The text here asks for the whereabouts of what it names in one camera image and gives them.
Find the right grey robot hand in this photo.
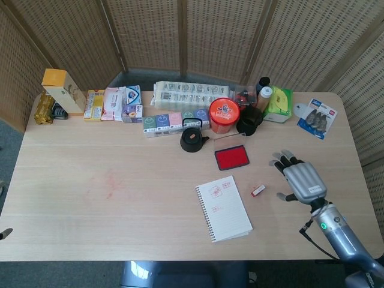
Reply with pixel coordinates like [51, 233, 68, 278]
[268, 149, 328, 206]

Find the white spiral notebook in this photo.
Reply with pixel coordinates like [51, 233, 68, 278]
[194, 175, 254, 244]

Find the blue blister pack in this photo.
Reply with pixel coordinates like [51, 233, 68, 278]
[296, 98, 338, 141]

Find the white round disc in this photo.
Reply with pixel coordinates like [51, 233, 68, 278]
[292, 101, 310, 116]

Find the red ink pad clear lid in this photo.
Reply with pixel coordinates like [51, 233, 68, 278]
[213, 133, 250, 172]

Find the black mesh pen holder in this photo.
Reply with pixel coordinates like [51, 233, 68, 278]
[236, 106, 264, 137]

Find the green tissue box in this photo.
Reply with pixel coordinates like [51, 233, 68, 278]
[263, 85, 293, 124]

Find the brown bottle white cap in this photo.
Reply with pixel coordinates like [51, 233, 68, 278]
[256, 86, 272, 112]

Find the clear plastic container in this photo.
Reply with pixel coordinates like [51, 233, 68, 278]
[233, 85, 258, 108]

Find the orange lidded tub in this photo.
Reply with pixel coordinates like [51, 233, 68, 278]
[209, 97, 241, 135]

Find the dark bottle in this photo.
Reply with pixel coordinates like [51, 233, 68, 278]
[255, 76, 271, 91]

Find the black teapot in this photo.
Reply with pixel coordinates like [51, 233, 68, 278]
[179, 118, 210, 154]

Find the gold foil pack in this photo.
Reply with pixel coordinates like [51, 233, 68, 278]
[33, 92, 56, 125]

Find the dark green black tool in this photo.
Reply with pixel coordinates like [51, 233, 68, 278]
[50, 102, 69, 120]

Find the clear wrapped paper pack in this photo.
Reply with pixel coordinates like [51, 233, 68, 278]
[151, 80, 236, 112]

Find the tall cream box orange top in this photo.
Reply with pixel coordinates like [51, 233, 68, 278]
[41, 68, 88, 117]

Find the multicolour pocket tissue pack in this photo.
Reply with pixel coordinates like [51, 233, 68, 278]
[142, 107, 211, 139]

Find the yellow flat box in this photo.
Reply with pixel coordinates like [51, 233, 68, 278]
[83, 89, 106, 122]

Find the grey robot torso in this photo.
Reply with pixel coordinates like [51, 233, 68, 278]
[119, 260, 250, 288]

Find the white wet wipes pack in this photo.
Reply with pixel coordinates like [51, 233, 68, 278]
[100, 86, 127, 122]

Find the purple box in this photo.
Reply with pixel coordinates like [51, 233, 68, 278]
[121, 104, 144, 124]

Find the white and blue box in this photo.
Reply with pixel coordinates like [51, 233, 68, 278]
[124, 85, 142, 106]

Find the woven folding screen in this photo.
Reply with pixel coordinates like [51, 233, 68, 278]
[0, 0, 384, 217]

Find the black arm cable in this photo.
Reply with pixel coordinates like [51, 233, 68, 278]
[299, 218, 340, 260]

